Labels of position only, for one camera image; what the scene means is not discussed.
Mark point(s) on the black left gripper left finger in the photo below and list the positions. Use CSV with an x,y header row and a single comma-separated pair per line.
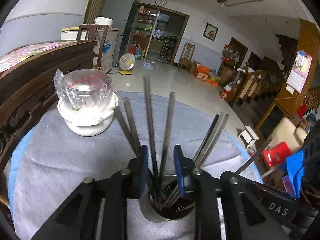
x,y
129,183

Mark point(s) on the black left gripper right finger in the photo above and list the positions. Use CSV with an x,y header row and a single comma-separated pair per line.
x,y
193,182

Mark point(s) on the dark metal chopstick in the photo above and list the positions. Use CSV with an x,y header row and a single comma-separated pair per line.
x,y
255,155
132,125

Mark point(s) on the grey perforated utensil cup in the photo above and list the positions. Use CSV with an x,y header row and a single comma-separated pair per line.
x,y
173,207

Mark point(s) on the red plastic stool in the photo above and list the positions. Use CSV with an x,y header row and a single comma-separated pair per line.
x,y
276,155

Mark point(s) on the small white stool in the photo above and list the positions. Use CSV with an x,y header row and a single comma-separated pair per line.
x,y
249,136

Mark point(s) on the white ceramic pot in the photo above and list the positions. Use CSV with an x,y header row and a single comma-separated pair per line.
x,y
88,123

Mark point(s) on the grey towel cloth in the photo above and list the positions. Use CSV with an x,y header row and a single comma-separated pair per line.
x,y
57,160

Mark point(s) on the clear plastic bag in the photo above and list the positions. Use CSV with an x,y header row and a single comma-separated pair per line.
x,y
84,88

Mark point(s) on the orange cardboard box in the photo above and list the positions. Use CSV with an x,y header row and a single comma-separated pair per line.
x,y
201,72

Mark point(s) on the blue table cover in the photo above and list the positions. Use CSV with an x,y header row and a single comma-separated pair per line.
x,y
15,161

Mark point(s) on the small floor fan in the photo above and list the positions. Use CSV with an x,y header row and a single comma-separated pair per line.
x,y
126,63

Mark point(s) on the carved dark wooden bench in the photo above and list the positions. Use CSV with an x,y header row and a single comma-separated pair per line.
x,y
27,90

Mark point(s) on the grey refrigerator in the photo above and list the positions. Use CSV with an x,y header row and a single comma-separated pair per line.
x,y
123,13

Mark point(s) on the wooden chair by wall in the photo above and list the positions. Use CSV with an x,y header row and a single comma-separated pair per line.
x,y
186,57

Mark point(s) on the wall calendar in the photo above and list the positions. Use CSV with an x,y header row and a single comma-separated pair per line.
x,y
299,72

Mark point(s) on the framed wall picture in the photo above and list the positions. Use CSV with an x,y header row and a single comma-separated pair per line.
x,y
210,32

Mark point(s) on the round wall clock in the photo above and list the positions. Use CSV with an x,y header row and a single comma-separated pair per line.
x,y
160,3

